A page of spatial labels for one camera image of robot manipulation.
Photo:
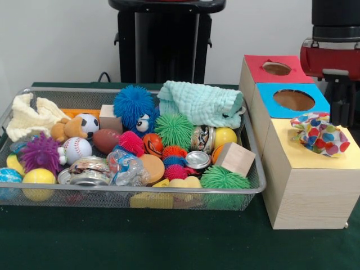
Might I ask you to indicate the green spiky rubber ball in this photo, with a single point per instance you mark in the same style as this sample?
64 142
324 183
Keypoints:
174 130
225 180

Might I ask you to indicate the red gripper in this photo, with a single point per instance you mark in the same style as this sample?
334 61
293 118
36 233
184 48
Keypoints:
329 60

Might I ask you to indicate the shallow metal mesh bin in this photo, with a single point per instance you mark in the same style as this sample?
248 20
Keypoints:
98 200

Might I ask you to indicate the cream waffle cloth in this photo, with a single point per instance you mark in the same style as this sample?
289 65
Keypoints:
28 118

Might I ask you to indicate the dark green table cloth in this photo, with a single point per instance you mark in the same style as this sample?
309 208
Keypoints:
168 242

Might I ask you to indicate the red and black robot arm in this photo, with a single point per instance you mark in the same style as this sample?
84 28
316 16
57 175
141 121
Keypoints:
334 19

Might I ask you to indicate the light blue patterned ball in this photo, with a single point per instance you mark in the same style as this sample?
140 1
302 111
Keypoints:
9 175

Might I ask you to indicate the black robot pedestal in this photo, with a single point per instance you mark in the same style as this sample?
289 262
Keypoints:
166 42

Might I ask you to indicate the blue spiky toy with eyes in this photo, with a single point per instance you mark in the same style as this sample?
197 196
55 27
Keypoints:
132 101

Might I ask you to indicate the purple spiky rubber ball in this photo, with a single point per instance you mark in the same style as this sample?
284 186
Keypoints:
39 153

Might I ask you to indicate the white cloth with colourful spots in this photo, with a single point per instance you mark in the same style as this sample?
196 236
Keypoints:
320 135

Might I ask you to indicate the white baseball with red stitching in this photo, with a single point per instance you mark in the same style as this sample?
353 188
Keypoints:
77 146

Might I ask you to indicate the wooden box with three holes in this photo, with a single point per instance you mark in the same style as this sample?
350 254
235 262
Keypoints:
309 197

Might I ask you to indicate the mint green waffle cloth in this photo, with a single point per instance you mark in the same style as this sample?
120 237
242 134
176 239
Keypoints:
197 104

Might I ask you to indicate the plain wooden cube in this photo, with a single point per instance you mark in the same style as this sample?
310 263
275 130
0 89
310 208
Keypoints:
234 159

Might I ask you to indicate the yellow foam ball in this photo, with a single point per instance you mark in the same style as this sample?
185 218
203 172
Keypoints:
39 177

